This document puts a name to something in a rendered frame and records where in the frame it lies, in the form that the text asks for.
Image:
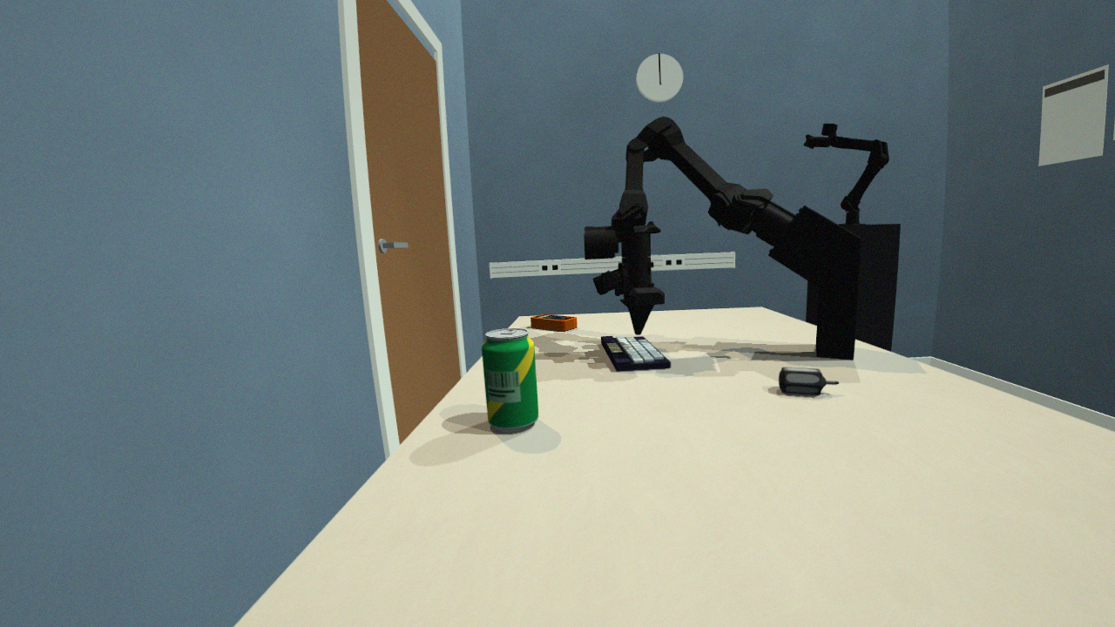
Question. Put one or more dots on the orange digital multimeter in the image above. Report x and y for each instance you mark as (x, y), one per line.
(547, 321)

